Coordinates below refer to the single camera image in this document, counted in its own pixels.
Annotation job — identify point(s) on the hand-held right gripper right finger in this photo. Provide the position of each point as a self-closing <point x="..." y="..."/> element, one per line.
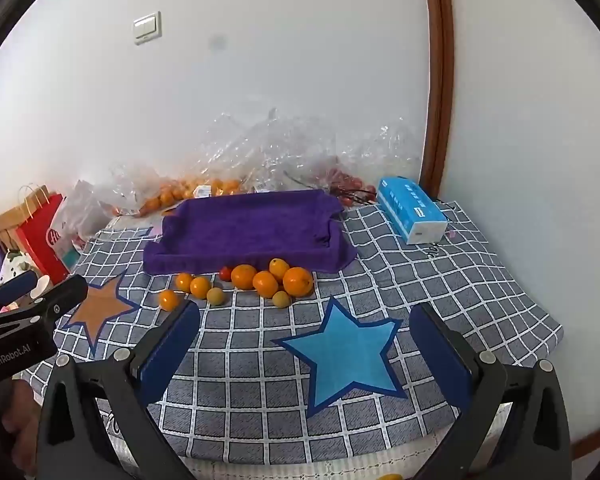
<point x="440" y="360"/>

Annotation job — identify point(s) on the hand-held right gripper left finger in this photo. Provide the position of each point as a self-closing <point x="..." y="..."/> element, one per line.
<point x="172" y="350"/>

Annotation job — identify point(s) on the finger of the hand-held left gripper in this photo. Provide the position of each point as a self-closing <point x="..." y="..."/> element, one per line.
<point x="65" y="297"/>
<point x="15" y="286"/>

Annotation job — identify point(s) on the small orange tangerine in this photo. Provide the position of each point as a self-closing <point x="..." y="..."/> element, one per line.
<point x="200" y="287"/>
<point x="183" y="281"/>
<point x="169" y="300"/>

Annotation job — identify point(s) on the small yellow-green fruit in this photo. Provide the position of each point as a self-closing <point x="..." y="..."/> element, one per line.
<point x="280" y="299"/>
<point x="215" y="295"/>

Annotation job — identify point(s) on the red cherry tomato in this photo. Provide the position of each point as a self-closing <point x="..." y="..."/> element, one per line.
<point x="225" y="273"/>

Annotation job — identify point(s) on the large orange tangerine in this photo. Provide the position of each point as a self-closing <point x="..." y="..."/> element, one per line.
<point x="243" y="276"/>
<point x="265" y="283"/>

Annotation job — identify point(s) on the oval orange kumquat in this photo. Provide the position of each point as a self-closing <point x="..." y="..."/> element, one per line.
<point x="278" y="267"/>

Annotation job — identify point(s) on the purple towel-lined tray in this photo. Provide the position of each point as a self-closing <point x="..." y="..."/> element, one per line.
<point x="250" y="230"/>

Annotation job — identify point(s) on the small orange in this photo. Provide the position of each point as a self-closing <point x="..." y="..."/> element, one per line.
<point x="298" y="281"/>

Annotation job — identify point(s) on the person's left hand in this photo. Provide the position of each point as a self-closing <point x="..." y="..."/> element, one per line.
<point x="20" y="425"/>

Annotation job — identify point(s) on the white printed plush toy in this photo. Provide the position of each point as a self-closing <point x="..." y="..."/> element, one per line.
<point x="15" y="262"/>

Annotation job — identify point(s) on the red paper bag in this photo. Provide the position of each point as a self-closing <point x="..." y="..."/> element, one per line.
<point x="40" y="240"/>

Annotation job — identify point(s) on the brown paper bag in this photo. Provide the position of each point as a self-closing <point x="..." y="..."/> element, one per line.
<point x="5" y="227"/>

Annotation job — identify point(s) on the white plastic bag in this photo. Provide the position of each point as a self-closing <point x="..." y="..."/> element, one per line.
<point x="80" y="205"/>

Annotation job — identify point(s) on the grey checked star blanket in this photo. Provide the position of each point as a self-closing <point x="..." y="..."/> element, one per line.
<point x="260" y="410"/>

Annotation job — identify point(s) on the translucent plastic bag with oranges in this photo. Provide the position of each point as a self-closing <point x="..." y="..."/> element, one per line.
<point x="140" y="185"/>

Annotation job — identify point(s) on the blue tissue pack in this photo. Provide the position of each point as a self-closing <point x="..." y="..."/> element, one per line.
<point x="405" y="205"/>

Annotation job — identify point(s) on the clear bag of tangerines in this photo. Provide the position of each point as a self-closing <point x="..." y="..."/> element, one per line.
<point x="220" y="186"/>

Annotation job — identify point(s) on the clear bag of cherry tomatoes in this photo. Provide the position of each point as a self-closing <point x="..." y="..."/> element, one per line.
<point x="350" y="180"/>

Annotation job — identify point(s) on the clear bag of yellowish fruit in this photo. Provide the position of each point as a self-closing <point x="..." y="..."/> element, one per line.
<point x="280" y="150"/>

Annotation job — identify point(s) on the brown wooden door frame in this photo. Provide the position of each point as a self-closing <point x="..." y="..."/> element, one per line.
<point x="437" y="85"/>

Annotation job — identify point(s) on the white light switch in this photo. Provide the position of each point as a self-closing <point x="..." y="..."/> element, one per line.
<point x="147" y="28"/>

